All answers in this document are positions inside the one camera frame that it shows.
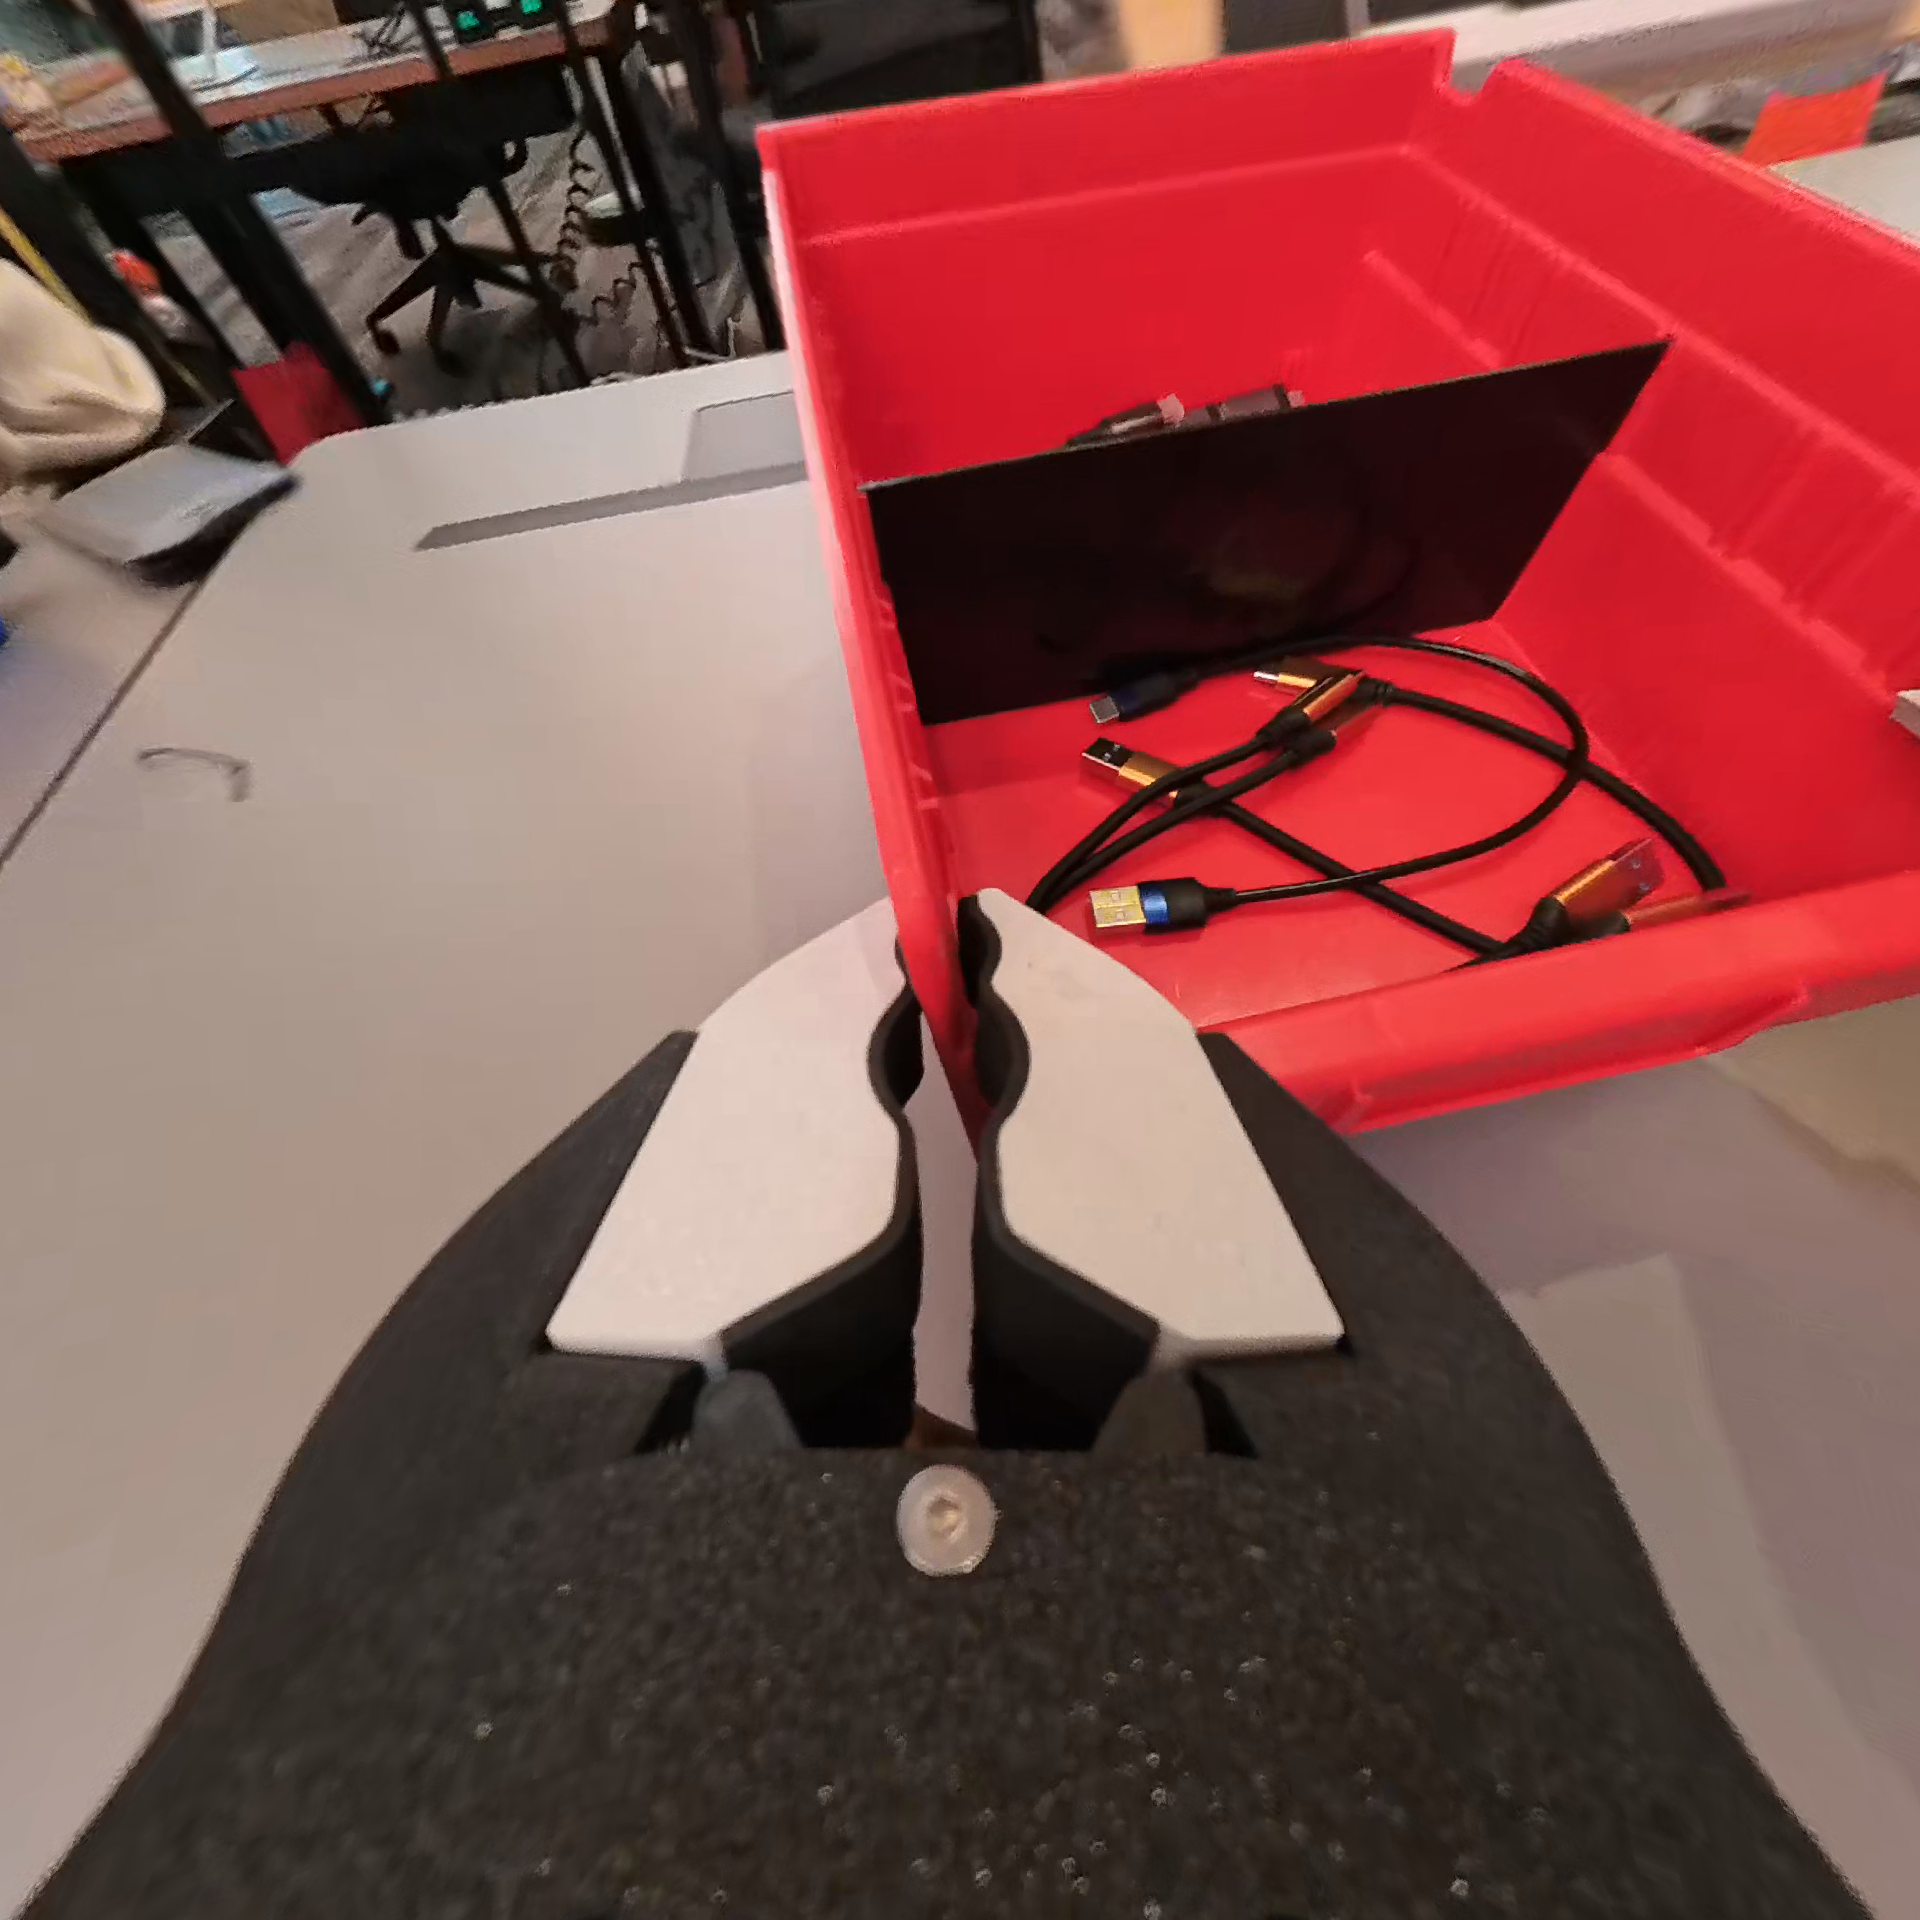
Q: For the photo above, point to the cream cloth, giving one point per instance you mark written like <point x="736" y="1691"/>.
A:
<point x="66" y="389"/>

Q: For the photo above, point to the black bin divider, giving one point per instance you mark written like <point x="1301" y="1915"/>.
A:
<point x="1201" y="555"/>

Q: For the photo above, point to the black office chair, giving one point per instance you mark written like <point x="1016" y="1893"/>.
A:
<point x="458" y="182"/>

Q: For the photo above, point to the red plastic bin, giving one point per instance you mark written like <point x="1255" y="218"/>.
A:
<point x="1650" y="525"/>

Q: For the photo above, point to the orange traffic cone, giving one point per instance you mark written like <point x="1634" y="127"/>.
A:
<point x="1808" y="120"/>

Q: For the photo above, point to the grey desk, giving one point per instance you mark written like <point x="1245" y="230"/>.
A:
<point x="375" y="974"/>

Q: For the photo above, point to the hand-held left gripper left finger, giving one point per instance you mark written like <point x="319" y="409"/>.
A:
<point x="751" y="1155"/>

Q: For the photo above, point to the grey flat pouch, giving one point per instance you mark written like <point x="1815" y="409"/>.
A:
<point x="165" y="517"/>

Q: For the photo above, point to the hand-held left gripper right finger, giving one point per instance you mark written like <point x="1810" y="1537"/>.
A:
<point x="1141" y="1170"/>

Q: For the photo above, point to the small red storage bin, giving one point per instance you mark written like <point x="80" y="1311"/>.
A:
<point x="299" y="405"/>

